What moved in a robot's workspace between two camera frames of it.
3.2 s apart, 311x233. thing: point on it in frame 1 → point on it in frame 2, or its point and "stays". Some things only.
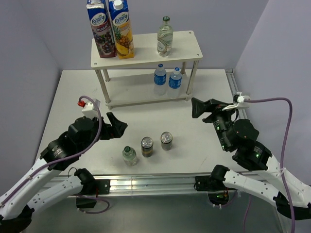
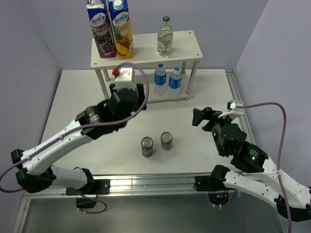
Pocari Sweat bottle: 174,83 stays
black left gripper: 118,127 → 140,90
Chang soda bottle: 164,38 stays
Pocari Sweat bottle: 160,81 stays
